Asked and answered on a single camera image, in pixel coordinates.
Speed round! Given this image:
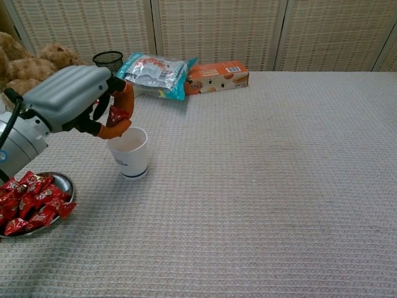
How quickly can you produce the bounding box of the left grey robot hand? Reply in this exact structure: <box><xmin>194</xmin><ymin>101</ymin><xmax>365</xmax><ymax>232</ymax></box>
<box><xmin>23</xmin><ymin>65</ymin><xmax>136</xmax><ymax>140</ymax></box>

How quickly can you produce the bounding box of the white paper cup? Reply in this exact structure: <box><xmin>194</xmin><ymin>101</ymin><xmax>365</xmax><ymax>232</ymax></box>
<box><xmin>107</xmin><ymin>126</ymin><xmax>149</xmax><ymax>181</ymax></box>

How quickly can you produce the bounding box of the red candy pile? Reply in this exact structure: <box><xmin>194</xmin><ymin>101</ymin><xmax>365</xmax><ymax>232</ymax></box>
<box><xmin>0</xmin><ymin>170</ymin><xmax>78</xmax><ymax>237</ymax></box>

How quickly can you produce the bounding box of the black mesh pen holder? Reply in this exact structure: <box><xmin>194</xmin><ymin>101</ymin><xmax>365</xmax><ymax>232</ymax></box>
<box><xmin>92</xmin><ymin>50</ymin><xmax>124</xmax><ymax>75</ymax></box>

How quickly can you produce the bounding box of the silver metal plate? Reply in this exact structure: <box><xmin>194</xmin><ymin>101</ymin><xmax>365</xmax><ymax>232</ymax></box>
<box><xmin>0</xmin><ymin>171</ymin><xmax>76</xmax><ymax>240</ymax></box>

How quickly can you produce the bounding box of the brown teddy bear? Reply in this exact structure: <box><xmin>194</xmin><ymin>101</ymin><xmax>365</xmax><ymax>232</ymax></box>
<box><xmin>0</xmin><ymin>31</ymin><xmax>87</xmax><ymax>103</ymax></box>

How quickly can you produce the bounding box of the beige woven screen panel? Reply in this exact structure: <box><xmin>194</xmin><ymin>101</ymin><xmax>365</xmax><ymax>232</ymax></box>
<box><xmin>372</xmin><ymin>27</ymin><xmax>397</xmax><ymax>73</ymax></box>
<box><xmin>274</xmin><ymin>0</ymin><xmax>397</xmax><ymax>73</ymax></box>
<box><xmin>150</xmin><ymin>0</ymin><xmax>288</xmax><ymax>72</ymax></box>
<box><xmin>11</xmin><ymin>0</ymin><xmax>158</xmax><ymax>74</ymax></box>

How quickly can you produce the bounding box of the teal silver snack bag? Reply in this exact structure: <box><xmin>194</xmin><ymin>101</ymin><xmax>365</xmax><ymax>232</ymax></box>
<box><xmin>115</xmin><ymin>52</ymin><xmax>199</xmax><ymax>101</ymax></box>

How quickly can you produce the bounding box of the orange biscuit box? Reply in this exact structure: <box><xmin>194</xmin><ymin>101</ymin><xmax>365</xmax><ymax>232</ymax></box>
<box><xmin>185</xmin><ymin>60</ymin><xmax>250</xmax><ymax>96</ymax></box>

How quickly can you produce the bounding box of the white woven tablecloth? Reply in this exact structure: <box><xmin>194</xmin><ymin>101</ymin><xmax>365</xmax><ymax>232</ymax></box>
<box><xmin>0</xmin><ymin>70</ymin><xmax>397</xmax><ymax>298</ymax></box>

